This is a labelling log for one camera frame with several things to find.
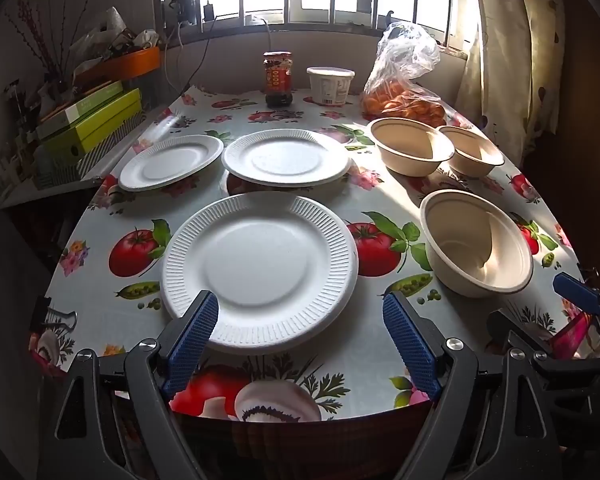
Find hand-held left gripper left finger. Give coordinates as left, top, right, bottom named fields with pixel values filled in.
left=36, top=290, right=220, bottom=480

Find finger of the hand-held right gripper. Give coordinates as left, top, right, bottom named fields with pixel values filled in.
left=487, top=310, right=556, bottom=361
left=553, top=272, right=600, bottom=341

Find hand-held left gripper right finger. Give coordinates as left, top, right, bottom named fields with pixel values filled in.
left=382, top=290, right=563, bottom=480

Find large white ribbed paper plate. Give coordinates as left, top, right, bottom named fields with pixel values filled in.
left=161, top=191, right=360, bottom=356
left=221, top=129, right=353, bottom=187

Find beige paper bowl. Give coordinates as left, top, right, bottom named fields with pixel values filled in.
left=419, top=189, right=535, bottom=299
left=369, top=118, right=456, bottom=178
left=438, top=125, right=506, bottom=178

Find small white ribbed paper plate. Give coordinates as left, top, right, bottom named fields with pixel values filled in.
left=118, top=134, right=225, bottom=192

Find vegetable print tablecloth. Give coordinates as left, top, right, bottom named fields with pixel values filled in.
left=28, top=85, right=600, bottom=423

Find black binder clip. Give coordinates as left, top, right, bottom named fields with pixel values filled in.
left=29, top=296, right=79, bottom=335

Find striped box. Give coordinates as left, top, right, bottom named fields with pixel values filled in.
left=32, top=112, right=149, bottom=191

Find grey side cabinet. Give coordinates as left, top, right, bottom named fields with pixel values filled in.
left=0, top=110, right=153, bottom=213

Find lime green box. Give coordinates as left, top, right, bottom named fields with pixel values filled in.
left=40, top=88, right=144, bottom=162

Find pile of small oranges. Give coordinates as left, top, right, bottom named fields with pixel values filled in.
left=362, top=84, right=447, bottom=128

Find floral patterned curtain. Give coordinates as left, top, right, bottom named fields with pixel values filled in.
left=454, top=0, right=570, bottom=163

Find olive green flat box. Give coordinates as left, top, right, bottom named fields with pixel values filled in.
left=35, top=80, right=127, bottom=142

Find red label chili sauce jar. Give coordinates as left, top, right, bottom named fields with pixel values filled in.
left=263, top=51, right=294, bottom=108

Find white plastic tub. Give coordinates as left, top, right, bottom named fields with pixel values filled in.
left=307, top=66, right=356, bottom=107

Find orange tray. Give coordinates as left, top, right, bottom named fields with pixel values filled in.
left=74, top=46, right=161, bottom=86

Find clear plastic bag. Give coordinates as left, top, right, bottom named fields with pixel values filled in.
left=361, top=22, right=448, bottom=128

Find white crumpled plastic bags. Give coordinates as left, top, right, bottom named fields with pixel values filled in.
left=69, top=6, right=160, bottom=76

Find black power adapter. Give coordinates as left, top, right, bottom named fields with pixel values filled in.
left=174, top=0, right=199, bottom=27

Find dried red branches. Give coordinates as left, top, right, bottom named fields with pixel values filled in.
left=2, top=0, right=73, bottom=86

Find black cable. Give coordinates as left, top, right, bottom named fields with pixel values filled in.
left=162, top=17, right=218, bottom=108

